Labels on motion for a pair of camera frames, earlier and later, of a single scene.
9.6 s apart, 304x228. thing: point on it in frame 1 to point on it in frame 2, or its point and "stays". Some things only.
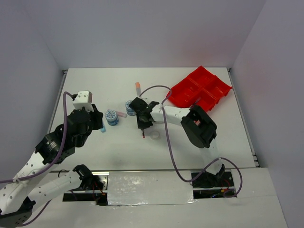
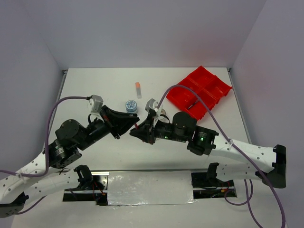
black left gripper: x=98 y=115 to x=125 y=120
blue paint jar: x=129 y=111 stays
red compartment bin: x=201 y=88 stays
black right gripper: x=141 y=125 to x=143 y=132
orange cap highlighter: x=138 y=88 stays
